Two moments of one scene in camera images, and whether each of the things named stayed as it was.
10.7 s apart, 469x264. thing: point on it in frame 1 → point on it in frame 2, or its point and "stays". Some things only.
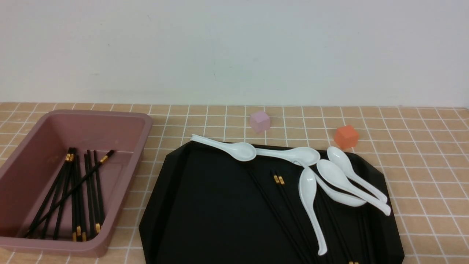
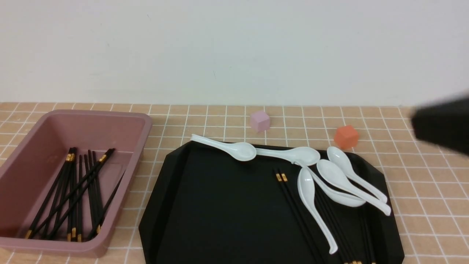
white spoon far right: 340,160 stays
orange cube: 346,137 stays
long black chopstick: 277,216 → 100,226
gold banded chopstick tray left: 275,178 stays
